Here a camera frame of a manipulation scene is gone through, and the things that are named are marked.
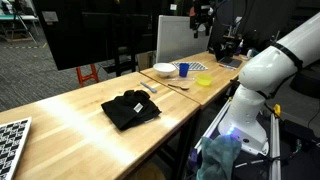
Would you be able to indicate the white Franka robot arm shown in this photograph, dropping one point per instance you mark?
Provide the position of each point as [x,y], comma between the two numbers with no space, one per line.
[266,70]

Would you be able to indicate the white bowl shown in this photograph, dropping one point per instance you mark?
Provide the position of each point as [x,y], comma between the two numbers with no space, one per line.
[164,69]

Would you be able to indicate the blue plastic cup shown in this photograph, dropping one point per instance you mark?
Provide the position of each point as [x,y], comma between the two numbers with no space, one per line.
[184,70]

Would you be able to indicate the brown cardboard box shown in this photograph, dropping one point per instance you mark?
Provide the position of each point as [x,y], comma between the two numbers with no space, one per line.
[145,60]

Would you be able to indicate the black folded cloth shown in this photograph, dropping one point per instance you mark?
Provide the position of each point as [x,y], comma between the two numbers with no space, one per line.
[123,110]

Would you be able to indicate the small checkerboard sheet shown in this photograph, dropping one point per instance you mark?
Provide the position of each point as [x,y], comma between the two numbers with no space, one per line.
[196,66]

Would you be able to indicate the yellow plastic bowl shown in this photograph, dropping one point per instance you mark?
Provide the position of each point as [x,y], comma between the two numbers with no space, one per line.
[204,80]

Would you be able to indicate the white divider panel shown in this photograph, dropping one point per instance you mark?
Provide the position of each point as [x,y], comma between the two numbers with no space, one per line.
[176,40]

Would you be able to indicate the yellow clamp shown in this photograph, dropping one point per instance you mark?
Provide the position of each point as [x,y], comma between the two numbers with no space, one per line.
[229,99]
[277,110]

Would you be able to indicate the red pen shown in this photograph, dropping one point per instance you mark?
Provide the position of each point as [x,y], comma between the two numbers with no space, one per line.
[226,67]

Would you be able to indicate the grey laptop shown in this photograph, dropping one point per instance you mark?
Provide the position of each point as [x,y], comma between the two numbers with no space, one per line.
[230,62]

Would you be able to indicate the orange sawhorse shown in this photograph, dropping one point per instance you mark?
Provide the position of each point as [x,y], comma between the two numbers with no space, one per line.
[81,78]

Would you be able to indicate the teal cloth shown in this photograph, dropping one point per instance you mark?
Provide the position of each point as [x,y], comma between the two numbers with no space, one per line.
[218,156]

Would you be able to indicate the large black screen panel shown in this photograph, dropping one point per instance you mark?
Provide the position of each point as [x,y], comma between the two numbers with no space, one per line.
[73,36]

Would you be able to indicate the white marker calibration board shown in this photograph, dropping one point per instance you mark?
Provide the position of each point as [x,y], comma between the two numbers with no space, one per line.
[11,143]

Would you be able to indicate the aluminium rail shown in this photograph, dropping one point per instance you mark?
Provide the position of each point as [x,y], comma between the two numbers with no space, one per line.
[213,125]
[275,146]

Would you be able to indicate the black camera rig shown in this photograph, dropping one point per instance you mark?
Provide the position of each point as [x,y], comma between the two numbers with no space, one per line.
[201,16]

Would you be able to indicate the camera tripod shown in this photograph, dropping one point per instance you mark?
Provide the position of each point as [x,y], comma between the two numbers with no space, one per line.
[23,23]

